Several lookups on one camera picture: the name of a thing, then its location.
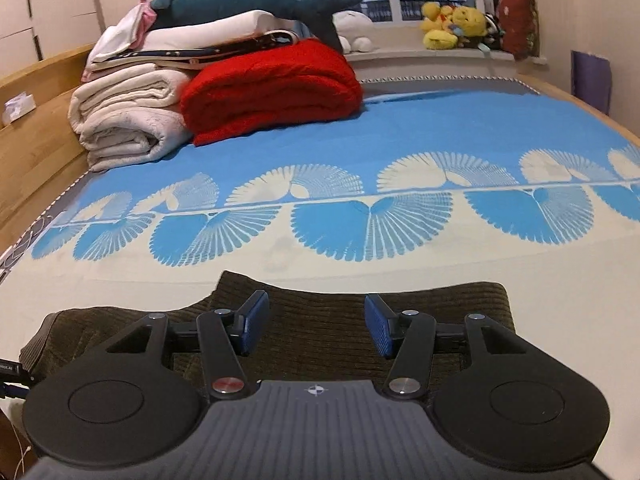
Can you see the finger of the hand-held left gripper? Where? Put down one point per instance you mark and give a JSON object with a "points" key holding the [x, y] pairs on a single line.
{"points": [[14, 389]]}

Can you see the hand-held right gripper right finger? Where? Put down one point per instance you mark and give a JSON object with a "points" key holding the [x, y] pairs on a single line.
{"points": [[380, 327]]}

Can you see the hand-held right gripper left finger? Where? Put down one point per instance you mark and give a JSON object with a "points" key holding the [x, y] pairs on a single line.
{"points": [[255, 321]]}

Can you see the blue and white printed bedsheet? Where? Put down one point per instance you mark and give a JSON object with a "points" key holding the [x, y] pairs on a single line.
{"points": [[350, 135]]}

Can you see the red folded blanket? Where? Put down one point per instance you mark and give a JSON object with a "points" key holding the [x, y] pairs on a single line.
{"points": [[270, 90]]}

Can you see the thick white folded blanket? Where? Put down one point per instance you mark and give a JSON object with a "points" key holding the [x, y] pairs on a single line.
{"points": [[125, 115]]}

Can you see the tissue pack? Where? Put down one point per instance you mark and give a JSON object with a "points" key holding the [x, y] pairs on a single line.
{"points": [[20, 107]]}

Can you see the white window sill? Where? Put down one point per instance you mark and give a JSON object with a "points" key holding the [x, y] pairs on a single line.
{"points": [[440, 62]]}

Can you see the cream folded blanket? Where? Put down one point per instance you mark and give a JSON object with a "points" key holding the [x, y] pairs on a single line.
{"points": [[210, 27]]}

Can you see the yellow plush bear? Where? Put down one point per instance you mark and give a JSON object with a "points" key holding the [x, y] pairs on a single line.
{"points": [[436, 27]]}

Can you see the blue shark plush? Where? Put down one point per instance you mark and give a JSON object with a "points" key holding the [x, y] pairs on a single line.
{"points": [[240, 5]]}

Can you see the pink and white cloth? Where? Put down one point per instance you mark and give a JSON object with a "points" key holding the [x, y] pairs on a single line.
{"points": [[117, 35]]}

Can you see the yellow plush duck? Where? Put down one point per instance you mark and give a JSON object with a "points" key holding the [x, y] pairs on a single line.
{"points": [[470, 22]]}

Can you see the black and white plush toy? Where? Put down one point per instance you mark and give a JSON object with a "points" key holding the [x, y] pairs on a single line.
{"points": [[492, 30]]}

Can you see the purple board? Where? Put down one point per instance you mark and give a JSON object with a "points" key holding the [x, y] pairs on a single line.
{"points": [[591, 82]]}

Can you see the red cushion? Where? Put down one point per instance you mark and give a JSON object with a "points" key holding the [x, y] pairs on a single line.
{"points": [[517, 20]]}

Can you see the white wardrobe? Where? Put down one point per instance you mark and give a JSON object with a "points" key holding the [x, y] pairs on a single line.
{"points": [[45, 5]]}

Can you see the wooden bed frame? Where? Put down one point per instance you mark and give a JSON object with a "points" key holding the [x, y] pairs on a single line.
{"points": [[30, 160]]}

